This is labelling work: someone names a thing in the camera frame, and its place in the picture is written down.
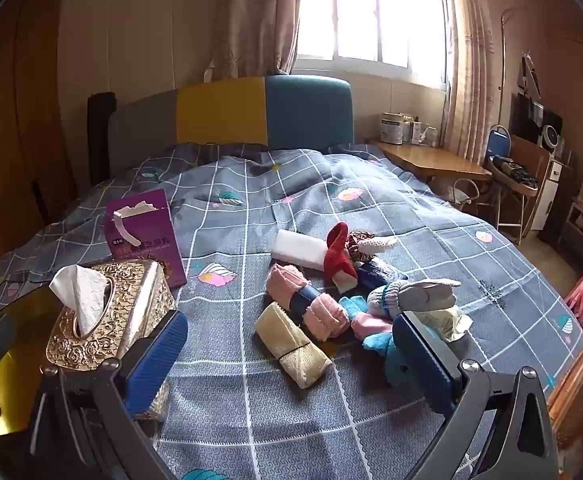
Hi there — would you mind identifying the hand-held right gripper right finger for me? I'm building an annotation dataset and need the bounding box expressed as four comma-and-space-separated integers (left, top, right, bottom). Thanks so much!
393, 311, 562, 480

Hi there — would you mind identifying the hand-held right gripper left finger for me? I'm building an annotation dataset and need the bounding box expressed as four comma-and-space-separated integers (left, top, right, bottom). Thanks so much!
30, 310, 189, 480

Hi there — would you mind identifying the white plastic packet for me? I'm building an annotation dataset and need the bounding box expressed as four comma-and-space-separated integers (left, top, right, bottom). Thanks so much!
421, 305, 473, 343

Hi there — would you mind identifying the blue and pink plush toy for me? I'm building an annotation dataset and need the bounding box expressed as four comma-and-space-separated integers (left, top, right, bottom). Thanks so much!
339, 295, 395, 343

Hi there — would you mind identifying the blue tissue packet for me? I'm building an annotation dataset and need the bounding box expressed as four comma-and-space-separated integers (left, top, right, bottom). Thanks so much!
356, 257, 408, 293

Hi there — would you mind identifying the pink towel blue band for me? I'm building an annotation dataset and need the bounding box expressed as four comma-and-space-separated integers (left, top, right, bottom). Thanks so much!
265, 263, 351, 343

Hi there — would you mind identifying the red and white sock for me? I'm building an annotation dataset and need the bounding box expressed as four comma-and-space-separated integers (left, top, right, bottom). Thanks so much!
324, 222, 359, 292

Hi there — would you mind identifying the beige towel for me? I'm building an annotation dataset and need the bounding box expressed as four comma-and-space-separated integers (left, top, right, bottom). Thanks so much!
254, 302, 333, 388

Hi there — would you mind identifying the brown scrunchie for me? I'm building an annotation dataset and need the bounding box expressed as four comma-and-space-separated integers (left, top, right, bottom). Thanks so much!
347, 230, 375, 261

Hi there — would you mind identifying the ornate gold tissue box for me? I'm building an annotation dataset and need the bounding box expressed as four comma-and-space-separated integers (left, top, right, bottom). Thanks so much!
45, 258, 181, 422

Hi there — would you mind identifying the white tissue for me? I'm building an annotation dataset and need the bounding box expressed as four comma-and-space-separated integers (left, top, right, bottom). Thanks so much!
48, 264, 112, 337

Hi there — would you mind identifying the grey checked quilt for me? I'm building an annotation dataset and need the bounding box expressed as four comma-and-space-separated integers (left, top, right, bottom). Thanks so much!
0, 141, 583, 480

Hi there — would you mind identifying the purple carton box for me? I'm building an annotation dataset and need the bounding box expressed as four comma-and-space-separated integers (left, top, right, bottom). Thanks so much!
104, 189, 188, 289

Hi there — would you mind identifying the wooden desk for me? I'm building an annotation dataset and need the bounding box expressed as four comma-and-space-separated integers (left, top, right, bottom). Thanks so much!
371, 139, 493, 196

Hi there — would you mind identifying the small white cabinet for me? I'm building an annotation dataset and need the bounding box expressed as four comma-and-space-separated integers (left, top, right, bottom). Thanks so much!
530, 159, 575, 233

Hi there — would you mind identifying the small white carton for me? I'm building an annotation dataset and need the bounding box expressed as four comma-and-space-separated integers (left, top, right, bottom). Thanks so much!
411, 121, 442, 147

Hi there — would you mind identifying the wooden wardrobe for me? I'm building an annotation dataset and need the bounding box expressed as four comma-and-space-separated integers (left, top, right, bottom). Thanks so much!
0, 0, 79, 271

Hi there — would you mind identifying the blue folding chair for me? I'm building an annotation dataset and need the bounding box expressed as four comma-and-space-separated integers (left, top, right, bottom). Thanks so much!
486, 125, 541, 243

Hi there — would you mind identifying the white canister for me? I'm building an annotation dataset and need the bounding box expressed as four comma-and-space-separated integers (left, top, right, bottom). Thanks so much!
380, 112, 415, 145

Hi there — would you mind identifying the grey yellow blue headboard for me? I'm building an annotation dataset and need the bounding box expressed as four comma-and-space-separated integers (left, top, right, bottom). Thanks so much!
107, 74, 355, 173

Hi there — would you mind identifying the pink patterned curtain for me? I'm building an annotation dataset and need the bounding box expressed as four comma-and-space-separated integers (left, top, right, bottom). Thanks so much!
441, 0, 509, 163
206, 0, 305, 82

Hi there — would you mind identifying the window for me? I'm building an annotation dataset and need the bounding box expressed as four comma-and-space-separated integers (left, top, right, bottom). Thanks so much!
291, 0, 452, 92

